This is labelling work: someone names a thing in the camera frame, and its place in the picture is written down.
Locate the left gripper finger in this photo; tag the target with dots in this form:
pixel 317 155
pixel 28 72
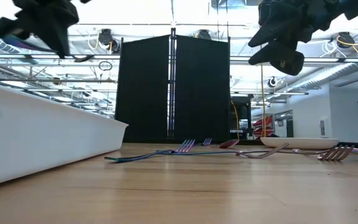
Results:
pixel 66 37
pixel 54 35

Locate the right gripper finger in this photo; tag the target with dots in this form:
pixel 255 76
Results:
pixel 284 57
pixel 281 21

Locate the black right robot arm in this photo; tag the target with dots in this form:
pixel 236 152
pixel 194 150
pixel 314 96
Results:
pixel 356 7

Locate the red rack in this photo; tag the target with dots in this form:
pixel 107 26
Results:
pixel 264 124

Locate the black equipment cabinet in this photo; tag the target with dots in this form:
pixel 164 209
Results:
pixel 242 121

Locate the white round plate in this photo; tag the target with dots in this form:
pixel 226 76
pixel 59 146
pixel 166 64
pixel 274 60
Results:
pixel 300 143

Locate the black folding screen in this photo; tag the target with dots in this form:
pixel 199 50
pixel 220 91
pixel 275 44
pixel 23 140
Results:
pixel 145 93

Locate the white plastic cutlery tray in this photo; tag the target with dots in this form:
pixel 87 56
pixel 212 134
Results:
pixel 42 133

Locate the iridescent rainbow spoon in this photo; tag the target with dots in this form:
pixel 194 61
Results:
pixel 230 143

